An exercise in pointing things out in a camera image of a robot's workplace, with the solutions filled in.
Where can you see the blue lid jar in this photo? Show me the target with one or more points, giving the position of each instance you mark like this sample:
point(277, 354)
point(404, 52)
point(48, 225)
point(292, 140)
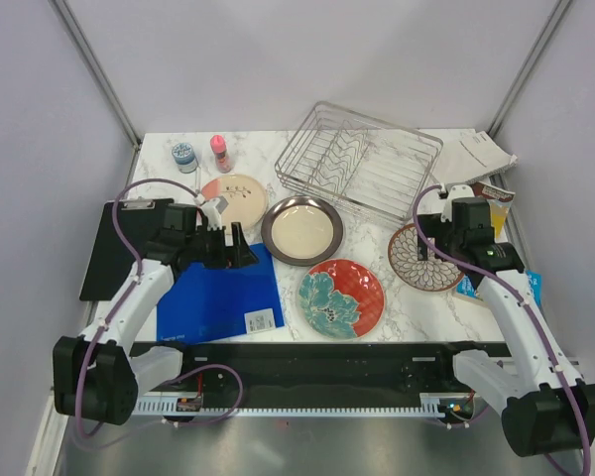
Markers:
point(185, 157)

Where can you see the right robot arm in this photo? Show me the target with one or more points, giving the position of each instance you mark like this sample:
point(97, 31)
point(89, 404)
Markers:
point(545, 406)

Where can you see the blue plastic folder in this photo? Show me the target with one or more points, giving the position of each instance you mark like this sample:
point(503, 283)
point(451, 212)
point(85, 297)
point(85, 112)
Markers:
point(206, 305)

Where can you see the brown rim petal plate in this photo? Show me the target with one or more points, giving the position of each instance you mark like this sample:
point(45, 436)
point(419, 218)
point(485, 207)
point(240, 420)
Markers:
point(432, 275)

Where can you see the black clipboard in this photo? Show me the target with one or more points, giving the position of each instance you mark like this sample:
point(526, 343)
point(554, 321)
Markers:
point(110, 261)

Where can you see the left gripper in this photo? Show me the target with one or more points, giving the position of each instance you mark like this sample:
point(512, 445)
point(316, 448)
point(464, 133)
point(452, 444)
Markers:
point(237, 256)

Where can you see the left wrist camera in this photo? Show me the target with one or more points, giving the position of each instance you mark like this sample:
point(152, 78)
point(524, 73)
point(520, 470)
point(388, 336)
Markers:
point(213, 204)

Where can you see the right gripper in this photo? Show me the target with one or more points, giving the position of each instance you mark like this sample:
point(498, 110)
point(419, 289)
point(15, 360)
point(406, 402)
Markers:
point(431, 225)

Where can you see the red teal flower plate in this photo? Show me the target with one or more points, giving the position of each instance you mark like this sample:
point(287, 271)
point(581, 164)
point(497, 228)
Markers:
point(341, 299)

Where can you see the yellow cover book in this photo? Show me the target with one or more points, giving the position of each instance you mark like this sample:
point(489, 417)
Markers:
point(500, 201)

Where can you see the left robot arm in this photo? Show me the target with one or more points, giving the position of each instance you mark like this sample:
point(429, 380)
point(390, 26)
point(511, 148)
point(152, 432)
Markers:
point(95, 375)

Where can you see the blue treehouse book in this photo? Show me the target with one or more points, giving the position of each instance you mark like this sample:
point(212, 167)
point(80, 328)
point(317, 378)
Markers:
point(466, 291)

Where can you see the brown rim cream plate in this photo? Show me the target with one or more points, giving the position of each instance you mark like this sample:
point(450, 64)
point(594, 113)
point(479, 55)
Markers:
point(302, 230)

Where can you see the pink cream branch plate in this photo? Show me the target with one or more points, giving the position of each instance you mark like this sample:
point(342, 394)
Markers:
point(246, 200)

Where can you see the pink spice bottle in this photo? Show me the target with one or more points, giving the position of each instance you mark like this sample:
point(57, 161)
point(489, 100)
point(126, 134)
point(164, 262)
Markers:
point(219, 149)

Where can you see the wire dish rack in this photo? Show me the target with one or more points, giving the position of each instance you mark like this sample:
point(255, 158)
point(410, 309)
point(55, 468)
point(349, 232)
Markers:
point(364, 165)

